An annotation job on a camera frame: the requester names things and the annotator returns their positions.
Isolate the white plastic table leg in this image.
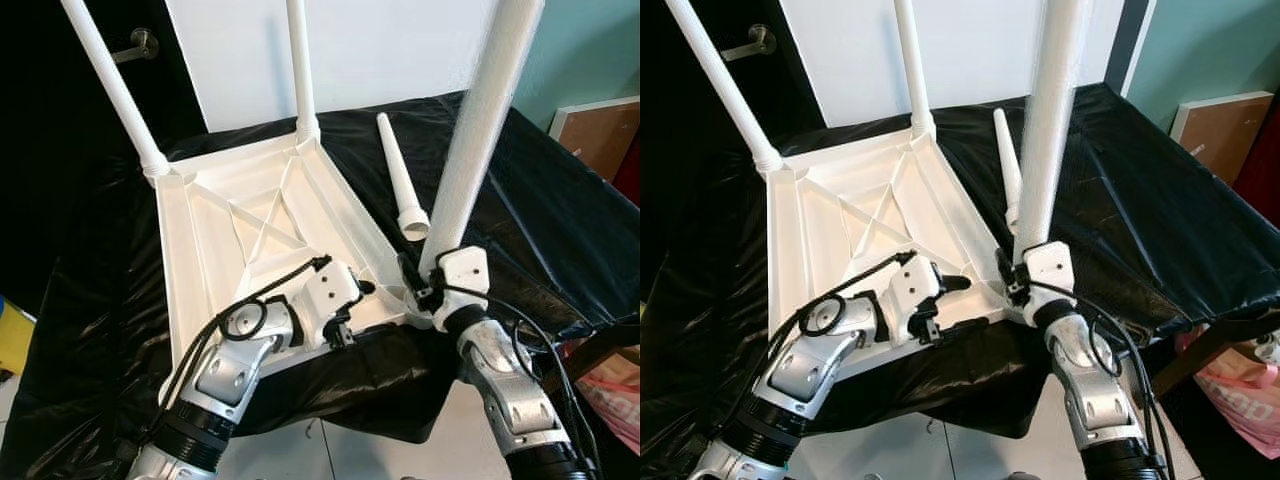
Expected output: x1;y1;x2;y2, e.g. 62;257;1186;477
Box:
1012;0;1090;264
60;0;171;181
285;0;322;143
993;108;1024;230
420;0;547;277
665;0;784;175
375;112;432;242
893;0;937;141

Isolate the white plastic table top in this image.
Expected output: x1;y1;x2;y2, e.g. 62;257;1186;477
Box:
765;124;1033;381
145;128;433;379

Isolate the black plastic table cover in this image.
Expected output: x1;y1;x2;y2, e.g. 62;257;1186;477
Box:
0;92;641;480
640;85;1280;480

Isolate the pink plastic bag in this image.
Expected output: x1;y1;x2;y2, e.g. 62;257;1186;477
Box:
565;340;641;457
1178;328;1280;459

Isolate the brown wooden board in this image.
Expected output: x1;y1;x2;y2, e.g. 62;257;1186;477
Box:
548;97;641;183
1170;92;1277;183

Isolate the dark red fabric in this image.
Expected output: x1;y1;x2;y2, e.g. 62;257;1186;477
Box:
612;148;641;208
1235;125;1280;201

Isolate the yellow plastic item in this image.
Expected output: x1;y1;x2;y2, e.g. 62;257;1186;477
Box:
0;295;37;377

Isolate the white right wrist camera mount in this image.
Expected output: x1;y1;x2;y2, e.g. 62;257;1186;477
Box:
1018;241;1077;327
430;246;492;332

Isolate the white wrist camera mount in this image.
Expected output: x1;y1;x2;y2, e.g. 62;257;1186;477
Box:
430;246;492;332
880;257;947;344
298;262;363;348
1018;241;1077;327

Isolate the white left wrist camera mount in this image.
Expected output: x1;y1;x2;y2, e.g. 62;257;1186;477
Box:
880;257;947;344
298;262;363;348

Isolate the silver lever door handle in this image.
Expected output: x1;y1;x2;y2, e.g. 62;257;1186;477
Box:
112;28;160;65
720;24;779;63

